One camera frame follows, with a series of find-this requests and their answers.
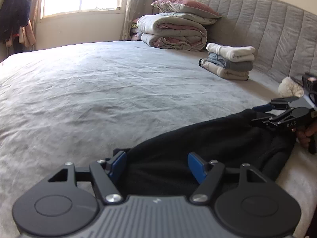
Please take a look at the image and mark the black garment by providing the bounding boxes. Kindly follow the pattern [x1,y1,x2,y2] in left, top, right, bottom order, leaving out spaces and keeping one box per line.
[116,109,296,197]

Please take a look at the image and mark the dark hanging clothes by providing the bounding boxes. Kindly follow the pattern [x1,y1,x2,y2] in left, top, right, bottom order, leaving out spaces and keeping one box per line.
[1,0,36,53]

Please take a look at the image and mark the person right hand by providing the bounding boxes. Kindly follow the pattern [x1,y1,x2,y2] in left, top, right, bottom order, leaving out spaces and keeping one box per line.
[292,122,317,148]

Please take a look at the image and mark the white plush toy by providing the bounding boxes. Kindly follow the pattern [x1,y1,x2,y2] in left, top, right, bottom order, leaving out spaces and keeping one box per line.
[278,77,304,97]

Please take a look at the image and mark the grey folded garment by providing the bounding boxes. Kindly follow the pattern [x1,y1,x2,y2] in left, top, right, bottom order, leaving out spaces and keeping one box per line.
[207,53,253,72]

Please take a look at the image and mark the beige folded garment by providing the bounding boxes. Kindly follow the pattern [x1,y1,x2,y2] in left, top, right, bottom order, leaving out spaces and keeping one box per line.
[198,59,249,81]

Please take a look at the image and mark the white folded garment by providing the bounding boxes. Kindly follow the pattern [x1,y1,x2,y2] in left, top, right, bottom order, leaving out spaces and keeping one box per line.
[206,43,256,62]

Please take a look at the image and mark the grey padded headboard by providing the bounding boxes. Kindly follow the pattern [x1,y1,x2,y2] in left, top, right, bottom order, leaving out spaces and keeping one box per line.
[199,0,317,81]

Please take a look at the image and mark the grey bed sheet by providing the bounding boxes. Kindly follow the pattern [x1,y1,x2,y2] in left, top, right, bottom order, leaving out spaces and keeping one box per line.
[0,40,317,238]

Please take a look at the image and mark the grey lower pillow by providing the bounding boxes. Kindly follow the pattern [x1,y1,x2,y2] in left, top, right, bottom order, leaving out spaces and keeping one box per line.
[159,12,217,26]

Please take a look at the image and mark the folded grey pink duvet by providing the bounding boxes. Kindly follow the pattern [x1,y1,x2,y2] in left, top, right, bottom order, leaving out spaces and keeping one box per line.
[137,14,207,52]

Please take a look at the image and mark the pink grey pillow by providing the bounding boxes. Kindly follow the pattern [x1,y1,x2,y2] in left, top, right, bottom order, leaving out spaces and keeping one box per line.
[152,0,221,19]

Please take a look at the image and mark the patterned curtain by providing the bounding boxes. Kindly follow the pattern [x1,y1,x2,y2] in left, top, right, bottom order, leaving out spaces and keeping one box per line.
[121,0,158,40]

